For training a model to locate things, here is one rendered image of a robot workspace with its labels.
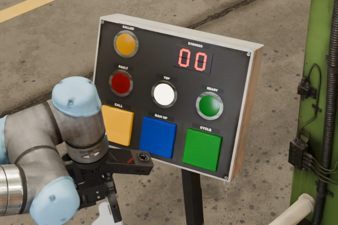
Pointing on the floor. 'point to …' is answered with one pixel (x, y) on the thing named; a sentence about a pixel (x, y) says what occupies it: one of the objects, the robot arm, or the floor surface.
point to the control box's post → (192, 197)
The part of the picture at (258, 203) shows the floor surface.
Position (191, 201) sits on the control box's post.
